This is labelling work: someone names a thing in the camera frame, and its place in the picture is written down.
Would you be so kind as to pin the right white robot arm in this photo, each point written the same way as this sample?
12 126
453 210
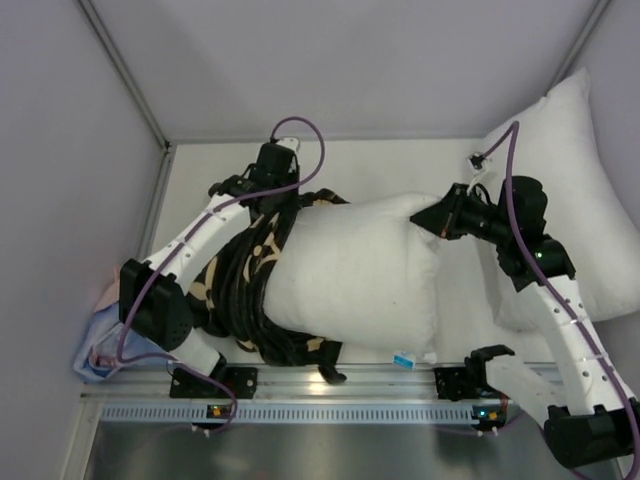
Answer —
593 416

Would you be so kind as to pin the large white pillow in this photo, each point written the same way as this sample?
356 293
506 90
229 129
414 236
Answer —
556 145

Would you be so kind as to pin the slotted grey cable duct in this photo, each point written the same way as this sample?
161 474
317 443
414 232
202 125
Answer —
283 413

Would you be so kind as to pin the blue patterned cloth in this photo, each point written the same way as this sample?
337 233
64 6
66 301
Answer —
96 357

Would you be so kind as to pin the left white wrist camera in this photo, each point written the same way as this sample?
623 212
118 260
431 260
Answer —
291 143

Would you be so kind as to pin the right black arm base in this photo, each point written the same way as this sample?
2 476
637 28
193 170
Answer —
469 381

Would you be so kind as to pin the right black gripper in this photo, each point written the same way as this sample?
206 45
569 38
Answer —
445 213

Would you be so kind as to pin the aluminium mounting rail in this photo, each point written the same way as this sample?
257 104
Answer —
365 382

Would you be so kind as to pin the aluminium frame post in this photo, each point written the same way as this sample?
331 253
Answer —
581 40
118 62

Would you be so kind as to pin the black floral pillowcase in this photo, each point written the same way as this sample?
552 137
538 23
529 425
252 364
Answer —
227 296

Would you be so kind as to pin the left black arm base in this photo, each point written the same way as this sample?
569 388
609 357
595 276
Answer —
241 381

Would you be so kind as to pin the left aluminium frame post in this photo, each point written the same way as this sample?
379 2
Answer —
118 62

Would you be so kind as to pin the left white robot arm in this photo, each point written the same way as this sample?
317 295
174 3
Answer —
153 292

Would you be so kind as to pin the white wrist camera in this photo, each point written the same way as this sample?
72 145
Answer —
480 165
291 143

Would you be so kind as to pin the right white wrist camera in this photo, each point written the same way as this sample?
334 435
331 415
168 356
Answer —
480 165

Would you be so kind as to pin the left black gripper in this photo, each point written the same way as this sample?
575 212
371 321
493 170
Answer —
310 199

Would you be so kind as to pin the pink cloth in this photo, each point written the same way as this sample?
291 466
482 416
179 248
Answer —
111 294

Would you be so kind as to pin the right aluminium frame post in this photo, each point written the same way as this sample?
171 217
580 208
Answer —
581 40

